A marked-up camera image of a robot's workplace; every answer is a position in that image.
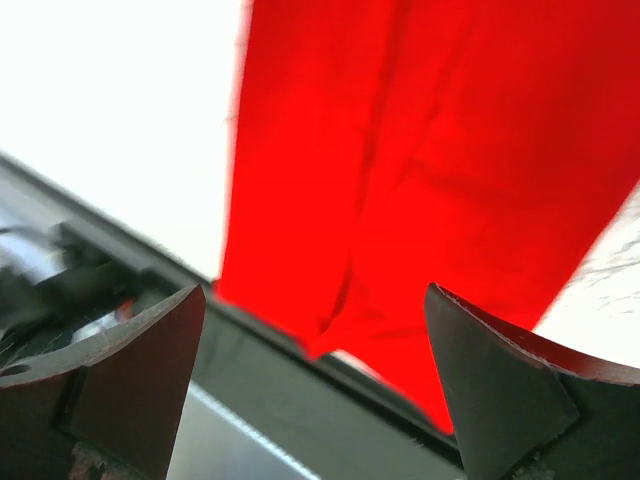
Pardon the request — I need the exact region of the bright red t shirt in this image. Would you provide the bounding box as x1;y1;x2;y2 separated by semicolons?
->
216;1;639;433

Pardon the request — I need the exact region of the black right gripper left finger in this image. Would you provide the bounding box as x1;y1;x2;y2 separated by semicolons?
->
1;286;206;479

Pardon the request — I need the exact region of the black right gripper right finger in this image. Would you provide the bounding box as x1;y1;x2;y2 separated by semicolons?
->
425;284;639;480

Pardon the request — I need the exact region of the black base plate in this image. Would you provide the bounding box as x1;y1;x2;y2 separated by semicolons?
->
0;149;461;469

